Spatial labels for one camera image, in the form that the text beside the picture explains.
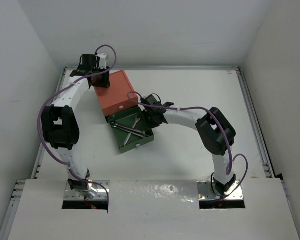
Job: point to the green bottom drawer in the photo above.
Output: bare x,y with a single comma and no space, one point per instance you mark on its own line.
130,129

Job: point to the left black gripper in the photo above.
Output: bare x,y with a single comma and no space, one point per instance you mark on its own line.
104,83

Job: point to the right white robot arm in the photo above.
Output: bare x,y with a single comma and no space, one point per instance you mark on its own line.
215,131

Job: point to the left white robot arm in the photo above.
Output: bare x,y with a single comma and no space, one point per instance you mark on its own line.
59,128

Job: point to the orange drawer cabinet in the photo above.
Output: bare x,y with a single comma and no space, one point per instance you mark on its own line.
114,99

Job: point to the silver ratchet wrench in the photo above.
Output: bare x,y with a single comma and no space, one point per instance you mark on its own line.
135,131

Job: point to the metal base plate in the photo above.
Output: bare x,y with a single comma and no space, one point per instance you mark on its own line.
100,190
205,192

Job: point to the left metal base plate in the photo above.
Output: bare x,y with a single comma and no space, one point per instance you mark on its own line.
100,190

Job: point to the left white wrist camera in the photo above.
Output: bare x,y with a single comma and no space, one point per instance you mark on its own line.
101,61

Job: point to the aluminium table frame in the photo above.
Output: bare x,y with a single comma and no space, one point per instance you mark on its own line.
177,153

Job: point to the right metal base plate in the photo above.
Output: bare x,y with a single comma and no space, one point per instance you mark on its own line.
205,192

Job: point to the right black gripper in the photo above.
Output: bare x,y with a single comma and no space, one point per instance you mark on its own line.
151,124

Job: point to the white front cover board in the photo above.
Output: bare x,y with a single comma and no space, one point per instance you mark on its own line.
154,210

